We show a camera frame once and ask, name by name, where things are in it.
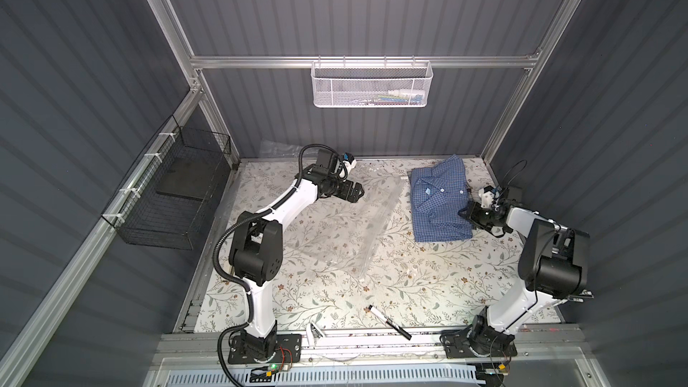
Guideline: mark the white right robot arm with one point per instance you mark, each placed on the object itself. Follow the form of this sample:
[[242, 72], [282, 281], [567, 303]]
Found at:
[[553, 266]]

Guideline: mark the white zipper slider clip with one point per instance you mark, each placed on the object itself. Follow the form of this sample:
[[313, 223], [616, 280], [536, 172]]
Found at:
[[314, 332]]

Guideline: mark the black wire wall basket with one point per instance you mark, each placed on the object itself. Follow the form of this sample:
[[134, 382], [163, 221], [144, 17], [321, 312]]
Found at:
[[173, 198]]

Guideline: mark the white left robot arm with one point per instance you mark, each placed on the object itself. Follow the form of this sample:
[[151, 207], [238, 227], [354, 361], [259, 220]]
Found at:
[[250, 252]]

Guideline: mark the black white marker pen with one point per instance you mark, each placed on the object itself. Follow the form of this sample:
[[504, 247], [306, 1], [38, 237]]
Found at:
[[383, 318]]

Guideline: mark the white wire wall basket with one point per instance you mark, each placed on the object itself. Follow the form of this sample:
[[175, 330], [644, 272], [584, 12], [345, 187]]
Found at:
[[375, 85]]

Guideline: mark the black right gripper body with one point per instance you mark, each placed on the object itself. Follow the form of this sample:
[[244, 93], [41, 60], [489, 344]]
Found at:
[[478, 215]]

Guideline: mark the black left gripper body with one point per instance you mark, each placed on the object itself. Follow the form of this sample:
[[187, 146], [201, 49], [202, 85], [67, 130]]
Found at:
[[350, 191]]

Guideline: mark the blue checked shirt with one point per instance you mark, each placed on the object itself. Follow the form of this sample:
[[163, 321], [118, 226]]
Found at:
[[438, 194]]

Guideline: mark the clear plastic vacuum bag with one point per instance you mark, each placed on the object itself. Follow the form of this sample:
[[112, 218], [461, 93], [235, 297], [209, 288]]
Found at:
[[333, 233]]

